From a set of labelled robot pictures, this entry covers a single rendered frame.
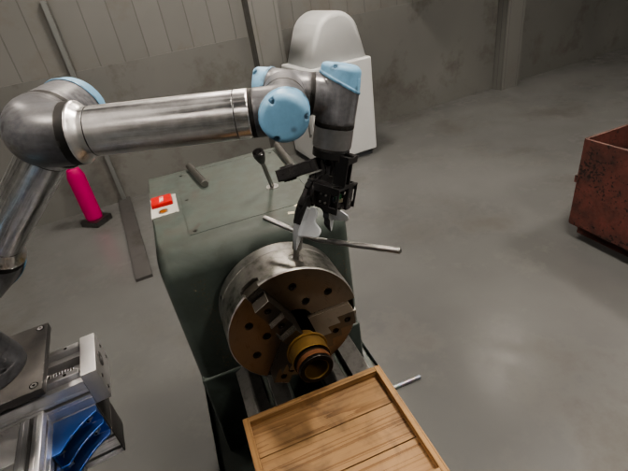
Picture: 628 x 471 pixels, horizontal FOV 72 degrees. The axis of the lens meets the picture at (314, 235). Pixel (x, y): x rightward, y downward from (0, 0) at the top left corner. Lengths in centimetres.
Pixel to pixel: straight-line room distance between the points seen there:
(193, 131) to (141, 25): 404
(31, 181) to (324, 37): 364
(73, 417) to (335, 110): 85
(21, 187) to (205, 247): 39
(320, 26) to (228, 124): 369
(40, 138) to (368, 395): 86
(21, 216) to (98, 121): 34
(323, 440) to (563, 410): 144
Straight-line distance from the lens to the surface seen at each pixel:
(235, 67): 489
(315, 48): 431
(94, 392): 111
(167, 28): 473
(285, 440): 108
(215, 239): 108
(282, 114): 64
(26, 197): 97
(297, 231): 85
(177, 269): 107
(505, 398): 228
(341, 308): 102
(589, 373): 248
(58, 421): 115
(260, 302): 92
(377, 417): 109
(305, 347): 92
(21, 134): 76
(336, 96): 79
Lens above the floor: 177
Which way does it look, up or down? 31 degrees down
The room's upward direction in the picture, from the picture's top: 9 degrees counter-clockwise
